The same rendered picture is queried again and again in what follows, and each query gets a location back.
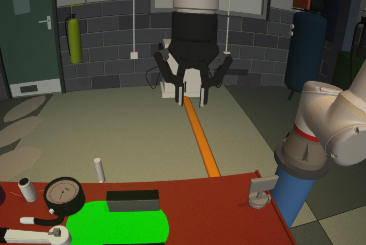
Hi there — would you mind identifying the green mat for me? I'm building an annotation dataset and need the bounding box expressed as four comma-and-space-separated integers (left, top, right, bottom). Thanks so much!
66, 200, 170, 245

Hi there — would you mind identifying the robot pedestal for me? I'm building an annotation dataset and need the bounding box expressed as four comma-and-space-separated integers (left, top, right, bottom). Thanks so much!
270, 165, 318, 229

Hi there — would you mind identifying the grey lock wing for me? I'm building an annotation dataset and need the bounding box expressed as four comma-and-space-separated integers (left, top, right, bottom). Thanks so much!
248, 175, 279, 210

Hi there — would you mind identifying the black dial gauge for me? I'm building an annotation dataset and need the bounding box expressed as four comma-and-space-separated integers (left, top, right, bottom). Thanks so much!
20, 177, 86, 227

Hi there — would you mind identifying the black machine cable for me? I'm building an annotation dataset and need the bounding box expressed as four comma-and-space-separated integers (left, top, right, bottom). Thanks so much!
145, 65, 163, 90

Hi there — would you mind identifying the white socket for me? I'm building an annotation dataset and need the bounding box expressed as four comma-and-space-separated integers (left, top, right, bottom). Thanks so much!
17, 177, 38, 203

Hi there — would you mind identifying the dark blue tank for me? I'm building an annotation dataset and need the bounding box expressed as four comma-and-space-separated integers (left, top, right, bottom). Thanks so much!
283, 10, 329, 102

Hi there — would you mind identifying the red tool cabinet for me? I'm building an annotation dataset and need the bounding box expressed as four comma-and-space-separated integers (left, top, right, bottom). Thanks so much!
0, 169, 297, 245

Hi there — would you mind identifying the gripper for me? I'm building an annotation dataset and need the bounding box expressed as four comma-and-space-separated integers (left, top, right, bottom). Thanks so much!
153, 11, 234, 108

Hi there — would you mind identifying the window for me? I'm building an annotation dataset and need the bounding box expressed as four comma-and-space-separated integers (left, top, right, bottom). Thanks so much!
150, 0, 271, 19

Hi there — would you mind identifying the white floor machine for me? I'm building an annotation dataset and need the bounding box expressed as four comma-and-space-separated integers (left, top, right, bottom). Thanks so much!
160, 38, 208, 99

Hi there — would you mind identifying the black wall cable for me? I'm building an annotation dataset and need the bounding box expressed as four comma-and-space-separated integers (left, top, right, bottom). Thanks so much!
349, 13, 366, 87

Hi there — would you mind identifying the dark grey box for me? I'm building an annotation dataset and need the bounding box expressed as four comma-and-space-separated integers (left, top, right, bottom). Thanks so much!
106, 189, 161, 213

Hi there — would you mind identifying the white ratchet with black handle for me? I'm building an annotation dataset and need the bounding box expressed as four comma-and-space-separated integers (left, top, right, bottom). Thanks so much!
0, 225, 72, 245

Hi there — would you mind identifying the white conduit with switch box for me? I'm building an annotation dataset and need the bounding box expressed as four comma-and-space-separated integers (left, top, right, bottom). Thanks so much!
130, 0, 139, 60
224, 0, 232, 56

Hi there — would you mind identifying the yellow-green fire extinguisher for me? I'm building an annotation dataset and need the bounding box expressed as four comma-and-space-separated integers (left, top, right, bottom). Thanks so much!
64, 13, 83, 65

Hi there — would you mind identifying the green door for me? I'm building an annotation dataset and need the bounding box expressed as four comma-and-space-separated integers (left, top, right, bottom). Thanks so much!
0, 0, 66, 99

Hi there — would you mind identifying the orange tube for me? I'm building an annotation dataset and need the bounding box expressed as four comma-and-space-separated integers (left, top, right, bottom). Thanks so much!
182, 96, 221, 178

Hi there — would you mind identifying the grey drawer catch peg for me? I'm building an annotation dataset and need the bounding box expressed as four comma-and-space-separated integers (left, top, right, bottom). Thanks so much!
93, 157, 106, 184

